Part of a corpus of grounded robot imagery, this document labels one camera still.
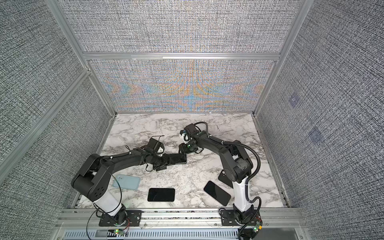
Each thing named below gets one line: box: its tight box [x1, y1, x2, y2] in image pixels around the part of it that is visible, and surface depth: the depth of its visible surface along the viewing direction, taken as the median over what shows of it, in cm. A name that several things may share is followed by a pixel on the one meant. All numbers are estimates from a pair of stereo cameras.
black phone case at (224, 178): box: [218, 169, 234, 189], surface depth 90 cm
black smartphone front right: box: [203, 180, 231, 207], surface depth 83 cm
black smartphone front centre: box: [147, 188, 175, 202], surface depth 85 cm
